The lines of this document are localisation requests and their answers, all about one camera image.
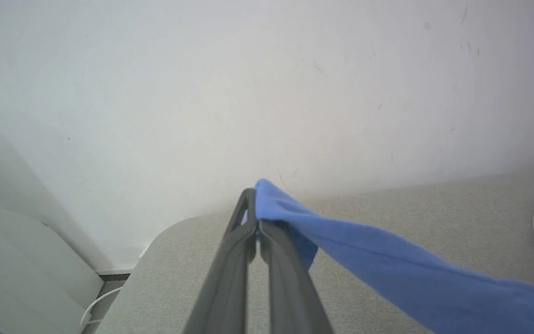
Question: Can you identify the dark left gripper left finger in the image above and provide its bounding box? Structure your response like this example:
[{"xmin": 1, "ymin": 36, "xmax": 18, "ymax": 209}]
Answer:
[{"xmin": 184, "ymin": 188, "xmax": 257, "ymax": 334}]

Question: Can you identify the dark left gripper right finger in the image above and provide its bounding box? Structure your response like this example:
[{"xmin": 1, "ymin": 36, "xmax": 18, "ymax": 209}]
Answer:
[{"xmin": 259, "ymin": 221, "xmax": 333, "ymax": 334}]

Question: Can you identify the blue and white shirt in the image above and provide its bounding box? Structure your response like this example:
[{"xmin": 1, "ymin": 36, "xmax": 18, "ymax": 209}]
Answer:
[{"xmin": 254, "ymin": 179, "xmax": 534, "ymax": 334}]

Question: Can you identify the grey fabric sofa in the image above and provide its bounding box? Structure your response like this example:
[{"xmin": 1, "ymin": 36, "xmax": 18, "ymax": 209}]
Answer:
[{"xmin": 95, "ymin": 165, "xmax": 534, "ymax": 334}]

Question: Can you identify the white cabinet panel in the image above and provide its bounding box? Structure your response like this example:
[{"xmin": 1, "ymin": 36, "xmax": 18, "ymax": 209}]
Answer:
[{"xmin": 0, "ymin": 199, "xmax": 104, "ymax": 334}]

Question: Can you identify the thin white power cable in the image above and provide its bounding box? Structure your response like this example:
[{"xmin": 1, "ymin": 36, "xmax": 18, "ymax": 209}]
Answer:
[{"xmin": 81, "ymin": 286, "xmax": 124, "ymax": 328}]

